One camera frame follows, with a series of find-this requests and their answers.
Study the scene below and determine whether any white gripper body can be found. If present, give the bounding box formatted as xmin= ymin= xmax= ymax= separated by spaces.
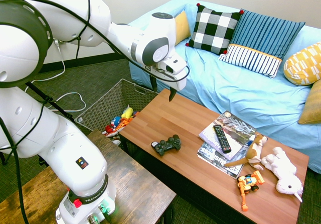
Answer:
xmin=149 ymin=66 xmax=189 ymax=92

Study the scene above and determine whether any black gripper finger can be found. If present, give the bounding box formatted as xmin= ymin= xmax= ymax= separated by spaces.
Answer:
xmin=149 ymin=74 xmax=159 ymax=93
xmin=168 ymin=87 xmax=178 ymax=102

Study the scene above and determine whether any black gamepad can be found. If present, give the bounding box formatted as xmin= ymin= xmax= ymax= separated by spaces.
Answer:
xmin=151 ymin=134 xmax=182 ymax=156

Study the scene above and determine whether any grey woven basket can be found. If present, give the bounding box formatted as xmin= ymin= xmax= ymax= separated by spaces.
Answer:
xmin=74 ymin=78 xmax=159 ymax=144

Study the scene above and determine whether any reddish wooden coffee table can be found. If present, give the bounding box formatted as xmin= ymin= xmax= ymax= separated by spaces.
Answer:
xmin=119 ymin=88 xmax=309 ymax=224

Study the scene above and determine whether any yellow blue monster plush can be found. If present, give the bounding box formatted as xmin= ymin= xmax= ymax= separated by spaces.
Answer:
xmin=121 ymin=105 xmax=134 ymax=119

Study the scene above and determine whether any orange flame pattern plush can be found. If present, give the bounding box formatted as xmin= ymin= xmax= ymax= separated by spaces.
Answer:
xmin=110 ymin=117 xmax=135 ymax=137

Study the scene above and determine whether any plain yellow pillow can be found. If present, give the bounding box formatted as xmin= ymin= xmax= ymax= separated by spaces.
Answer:
xmin=174 ymin=10 xmax=192 ymax=46

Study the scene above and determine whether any Captain America plush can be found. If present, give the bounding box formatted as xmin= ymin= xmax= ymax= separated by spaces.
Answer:
xmin=105 ymin=117 xmax=122 ymax=134

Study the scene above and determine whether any sofa with light blue cover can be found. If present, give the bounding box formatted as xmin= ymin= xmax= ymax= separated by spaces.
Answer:
xmin=128 ymin=0 xmax=321 ymax=174

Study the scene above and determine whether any black white checkered pillow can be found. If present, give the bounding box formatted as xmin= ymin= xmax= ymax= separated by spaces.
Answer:
xmin=185 ymin=3 xmax=244 ymax=55

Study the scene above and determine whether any black TV remote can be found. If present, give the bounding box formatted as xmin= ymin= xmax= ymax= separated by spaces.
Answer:
xmin=213 ymin=125 xmax=233 ymax=154

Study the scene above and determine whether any magazine with landscape cover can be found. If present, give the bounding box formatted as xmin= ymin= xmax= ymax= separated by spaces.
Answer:
xmin=198 ymin=110 xmax=257 ymax=161

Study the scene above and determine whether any white navy striped pillow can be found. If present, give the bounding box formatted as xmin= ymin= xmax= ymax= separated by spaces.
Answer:
xmin=217 ymin=44 xmax=283 ymax=79

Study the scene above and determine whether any business magazine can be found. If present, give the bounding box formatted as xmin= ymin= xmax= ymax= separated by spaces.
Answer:
xmin=197 ymin=141 xmax=245 ymax=179

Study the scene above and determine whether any brown kangaroo plush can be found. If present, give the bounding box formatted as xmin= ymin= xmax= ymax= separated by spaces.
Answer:
xmin=224 ymin=133 xmax=268 ymax=171

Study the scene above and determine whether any blue striped pillow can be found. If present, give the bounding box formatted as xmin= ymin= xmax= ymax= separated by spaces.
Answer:
xmin=229 ymin=9 xmax=306 ymax=60

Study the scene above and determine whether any dark rustic wooden table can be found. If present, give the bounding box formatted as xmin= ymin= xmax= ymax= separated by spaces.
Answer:
xmin=0 ymin=129 xmax=177 ymax=224

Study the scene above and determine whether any orange toy excavator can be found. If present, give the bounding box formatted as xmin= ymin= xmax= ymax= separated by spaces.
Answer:
xmin=237 ymin=170 xmax=266 ymax=212

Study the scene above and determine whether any yellow white patterned pillow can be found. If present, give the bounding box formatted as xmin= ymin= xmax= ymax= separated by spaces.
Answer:
xmin=283 ymin=41 xmax=321 ymax=86

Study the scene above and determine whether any white unicorn plush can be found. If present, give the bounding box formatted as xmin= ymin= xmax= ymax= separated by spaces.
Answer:
xmin=260 ymin=146 xmax=304 ymax=203

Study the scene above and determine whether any mustard textured pillow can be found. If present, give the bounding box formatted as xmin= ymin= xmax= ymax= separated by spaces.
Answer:
xmin=297 ymin=79 xmax=321 ymax=126

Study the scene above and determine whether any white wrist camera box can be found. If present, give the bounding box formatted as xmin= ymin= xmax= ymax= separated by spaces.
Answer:
xmin=158 ymin=54 xmax=188 ymax=75

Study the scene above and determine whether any white cable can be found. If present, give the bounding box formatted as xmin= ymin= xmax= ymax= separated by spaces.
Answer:
xmin=32 ymin=39 xmax=87 ymax=113

